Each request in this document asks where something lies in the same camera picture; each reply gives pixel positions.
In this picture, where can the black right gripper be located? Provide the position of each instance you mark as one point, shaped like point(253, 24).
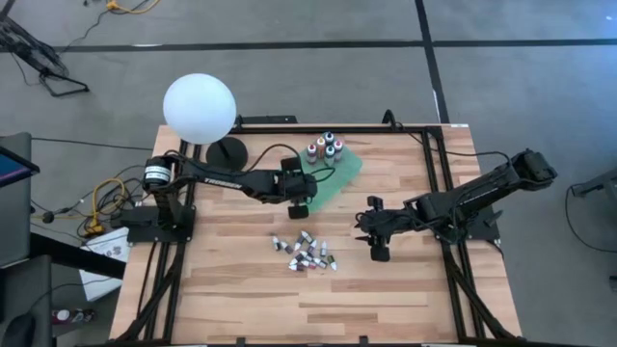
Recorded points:
point(385, 224)

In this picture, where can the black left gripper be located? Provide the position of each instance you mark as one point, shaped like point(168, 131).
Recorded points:
point(299, 185)

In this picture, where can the large yellow Chefmaster coloring bottle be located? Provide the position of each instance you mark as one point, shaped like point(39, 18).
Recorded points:
point(320, 146)

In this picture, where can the small dark food coloring bottle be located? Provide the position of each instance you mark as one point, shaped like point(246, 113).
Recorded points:
point(323, 248)
point(307, 236)
point(294, 261)

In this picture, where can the small olive green coloring bottle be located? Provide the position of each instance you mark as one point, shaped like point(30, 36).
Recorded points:
point(332, 263)

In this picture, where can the large pink Chefmaster coloring bottle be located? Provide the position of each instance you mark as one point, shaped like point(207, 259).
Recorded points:
point(338, 148)

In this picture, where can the large black Chefmaster coloring bottle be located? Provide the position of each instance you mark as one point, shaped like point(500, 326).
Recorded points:
point(329, 139)

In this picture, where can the small teal food coloring bottle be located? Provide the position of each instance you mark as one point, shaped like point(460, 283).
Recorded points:
point(299, 242)

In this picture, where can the small grape purple coloring bottle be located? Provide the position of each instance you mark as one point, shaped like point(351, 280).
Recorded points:
point(287, 247)

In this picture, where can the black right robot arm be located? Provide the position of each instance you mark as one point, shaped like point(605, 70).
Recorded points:
point(482, 193)

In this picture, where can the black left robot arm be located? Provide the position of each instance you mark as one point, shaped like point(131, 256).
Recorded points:
point(217, 179)

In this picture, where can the small pink-label food coloring bottle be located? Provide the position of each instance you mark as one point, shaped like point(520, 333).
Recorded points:
point(309, 264)

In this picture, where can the translucent green plastic bin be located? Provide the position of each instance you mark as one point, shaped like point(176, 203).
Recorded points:
point(340, 176)

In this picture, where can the white globe table lamp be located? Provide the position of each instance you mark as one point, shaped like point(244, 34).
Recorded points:
point(200, 108)

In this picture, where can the white cardboard box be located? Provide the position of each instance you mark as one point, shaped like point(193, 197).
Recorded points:
point(108, 246)

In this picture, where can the grey stand leg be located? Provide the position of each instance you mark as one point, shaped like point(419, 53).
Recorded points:
point(600, 182)

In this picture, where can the black round plug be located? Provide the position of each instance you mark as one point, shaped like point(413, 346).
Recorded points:
point(48, 217)

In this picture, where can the red and white bottle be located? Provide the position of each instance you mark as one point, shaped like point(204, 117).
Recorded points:
point(60, 315)

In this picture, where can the grey desk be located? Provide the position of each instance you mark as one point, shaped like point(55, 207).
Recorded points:
point(14, 217)

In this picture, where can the dark monitor with blue screen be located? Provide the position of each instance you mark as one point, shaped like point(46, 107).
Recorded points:
point(12, 168)

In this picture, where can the black tripod stand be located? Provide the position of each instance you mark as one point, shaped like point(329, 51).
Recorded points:
point(29, 50)

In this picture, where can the black aluminium table frame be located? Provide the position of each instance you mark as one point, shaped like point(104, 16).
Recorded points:
point(356, 129)

